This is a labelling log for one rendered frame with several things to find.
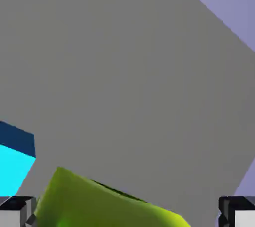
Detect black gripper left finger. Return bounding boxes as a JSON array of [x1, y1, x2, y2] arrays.
[[0, 196, 38, 227]]

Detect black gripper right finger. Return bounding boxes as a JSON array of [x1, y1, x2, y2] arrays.
[[218, 196, 255, 227]]

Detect large cyan box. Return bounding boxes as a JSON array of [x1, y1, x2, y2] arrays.
[[0, 120, 36, 197]]

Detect small green cube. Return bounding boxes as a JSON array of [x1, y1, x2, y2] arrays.
[[34, 166, 192, 227]]

